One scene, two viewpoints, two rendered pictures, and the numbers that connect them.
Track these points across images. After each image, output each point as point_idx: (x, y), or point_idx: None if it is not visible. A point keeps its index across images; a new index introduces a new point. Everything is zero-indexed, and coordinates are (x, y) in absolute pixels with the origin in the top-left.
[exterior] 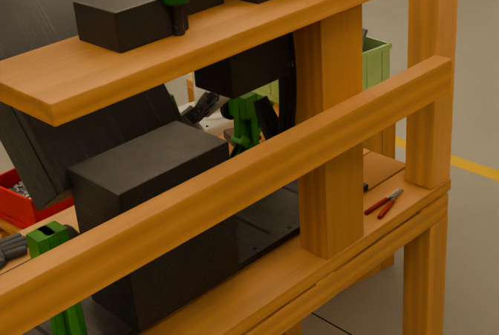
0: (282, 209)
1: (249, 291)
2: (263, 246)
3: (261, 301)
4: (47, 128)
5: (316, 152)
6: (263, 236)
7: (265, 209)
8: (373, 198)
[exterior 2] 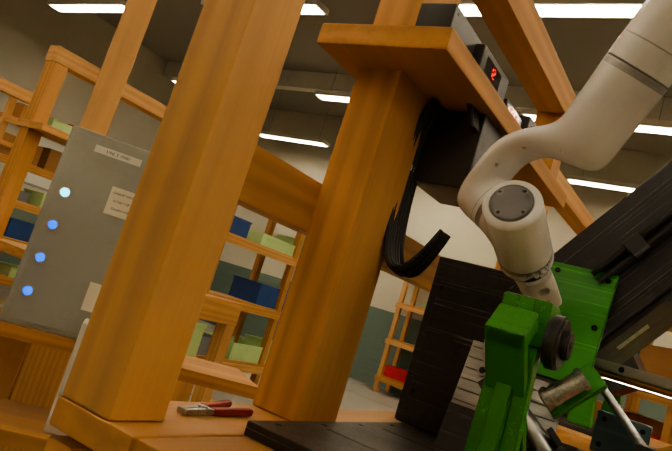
0: (385, 442)
1: (373, 419)
2: (382, 423)
3: (355, 411)
4: None
5: None
6: (389, 429)
7: (412, 450)
8: (233, 424)
